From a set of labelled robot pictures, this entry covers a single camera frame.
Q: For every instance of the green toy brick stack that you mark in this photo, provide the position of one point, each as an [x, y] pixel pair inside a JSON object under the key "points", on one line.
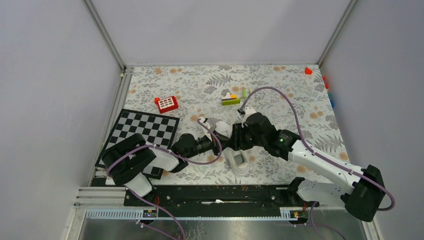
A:
{"points": [[230, 99]]}

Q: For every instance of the floral patterned table mat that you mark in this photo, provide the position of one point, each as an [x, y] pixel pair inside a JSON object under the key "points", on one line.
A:
{"points": [[282, 93]]}

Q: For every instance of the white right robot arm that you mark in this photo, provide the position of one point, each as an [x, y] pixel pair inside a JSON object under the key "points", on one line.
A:
{"points": [[362, 189]]}

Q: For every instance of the red triangular block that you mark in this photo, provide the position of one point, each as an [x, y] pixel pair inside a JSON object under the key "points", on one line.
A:
{"points": [[308, 71]]}

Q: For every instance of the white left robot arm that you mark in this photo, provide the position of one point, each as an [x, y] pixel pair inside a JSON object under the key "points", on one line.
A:
{"points": [[127, 160]]}

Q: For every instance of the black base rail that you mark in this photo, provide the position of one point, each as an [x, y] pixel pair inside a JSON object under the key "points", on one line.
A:
{"points": [[172, 197]]}

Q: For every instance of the white sneaker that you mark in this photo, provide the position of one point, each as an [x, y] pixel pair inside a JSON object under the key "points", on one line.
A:
{"points": [[237, 159]]}

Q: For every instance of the black white chessboard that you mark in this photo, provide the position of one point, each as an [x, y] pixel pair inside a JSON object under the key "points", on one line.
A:
{"points": [[159, 130]]}

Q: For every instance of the small green block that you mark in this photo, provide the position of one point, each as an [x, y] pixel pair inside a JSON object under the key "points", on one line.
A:
{"points": [[244, 93]]}

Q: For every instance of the red white grid toy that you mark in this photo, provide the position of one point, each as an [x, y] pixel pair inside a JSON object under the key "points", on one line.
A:
{"points": [[166, 104]]}

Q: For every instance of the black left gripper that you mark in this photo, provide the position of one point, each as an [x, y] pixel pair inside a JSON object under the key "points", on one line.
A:
{"points": [[214, 145]]}

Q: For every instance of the grey slotted cable duct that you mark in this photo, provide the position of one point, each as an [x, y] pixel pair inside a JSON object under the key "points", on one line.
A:
{"points": [[203, 212]]}

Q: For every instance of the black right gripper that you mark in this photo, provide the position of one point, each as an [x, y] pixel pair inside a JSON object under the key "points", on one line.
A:
{"points": [[239, 129]]}

